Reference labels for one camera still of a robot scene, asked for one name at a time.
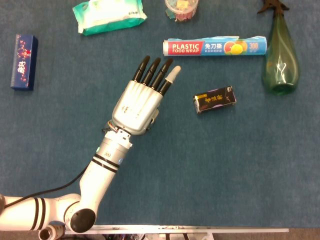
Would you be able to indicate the dark blue rectangular box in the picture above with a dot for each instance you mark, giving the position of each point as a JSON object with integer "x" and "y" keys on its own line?
{"x": 23, "y": 62}

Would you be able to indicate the green spray bottle black nozzle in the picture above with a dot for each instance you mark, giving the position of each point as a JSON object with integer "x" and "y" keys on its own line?
{"x": 280, "y": 62}

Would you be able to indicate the green wet wipes pack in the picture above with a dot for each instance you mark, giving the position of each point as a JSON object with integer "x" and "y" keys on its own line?
{"x": 110, "y": 17}

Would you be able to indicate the blue plastic food wrap roll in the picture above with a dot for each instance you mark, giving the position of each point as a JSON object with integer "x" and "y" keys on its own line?
{"x": 212, "y": 47}

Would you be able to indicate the aluminium rail bar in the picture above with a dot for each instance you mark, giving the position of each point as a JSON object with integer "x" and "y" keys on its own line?
{"x": 175, "y": 228}

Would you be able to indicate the small black gold-print box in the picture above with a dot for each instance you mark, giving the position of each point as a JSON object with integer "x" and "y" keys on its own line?
{"x": 215, "y": 100}

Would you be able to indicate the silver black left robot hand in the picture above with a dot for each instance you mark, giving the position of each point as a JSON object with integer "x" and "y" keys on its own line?
{"x": 137, "y": 107}

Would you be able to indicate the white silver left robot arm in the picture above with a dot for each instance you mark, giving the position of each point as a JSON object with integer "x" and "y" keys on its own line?
{"x": 100, "y": 175}

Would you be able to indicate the clear jar of colourful clips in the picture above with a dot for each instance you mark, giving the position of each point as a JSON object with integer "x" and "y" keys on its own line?
{"x": 181, "y": 10}

